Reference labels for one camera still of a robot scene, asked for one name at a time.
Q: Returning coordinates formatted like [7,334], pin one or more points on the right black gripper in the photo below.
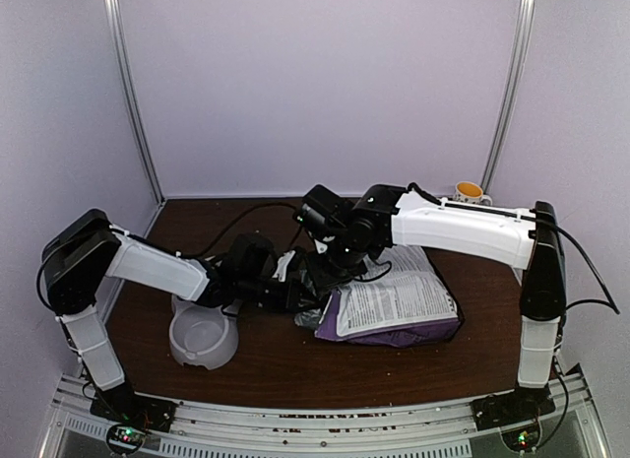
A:
[322,280]

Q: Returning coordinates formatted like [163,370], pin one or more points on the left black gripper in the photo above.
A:
[295,290]

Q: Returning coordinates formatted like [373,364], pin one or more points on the purple puppy food bag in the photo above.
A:
[401,302]

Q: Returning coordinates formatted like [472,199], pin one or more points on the grey double pet bowl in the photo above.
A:
[203,336]

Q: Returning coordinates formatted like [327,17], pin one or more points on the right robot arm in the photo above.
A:
[347,232]

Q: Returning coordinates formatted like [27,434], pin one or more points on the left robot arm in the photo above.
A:
[74,263]

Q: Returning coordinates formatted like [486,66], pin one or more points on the patterned mug yellow inside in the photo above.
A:
[469,192]

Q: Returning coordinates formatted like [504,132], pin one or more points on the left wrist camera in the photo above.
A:
[288,263]

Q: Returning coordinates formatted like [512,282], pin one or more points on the aluminium front rail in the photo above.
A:
[441,429]

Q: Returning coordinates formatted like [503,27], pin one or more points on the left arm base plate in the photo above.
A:
[123,405]

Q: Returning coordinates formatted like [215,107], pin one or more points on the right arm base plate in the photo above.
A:
[512,411]

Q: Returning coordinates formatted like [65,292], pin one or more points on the right aluminium corner post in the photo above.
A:
[519,53]

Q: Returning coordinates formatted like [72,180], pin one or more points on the aluminium corner post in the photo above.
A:
[115,21]
[519,53]

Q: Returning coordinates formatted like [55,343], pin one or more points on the left aluminium corner post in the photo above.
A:
[115,21]

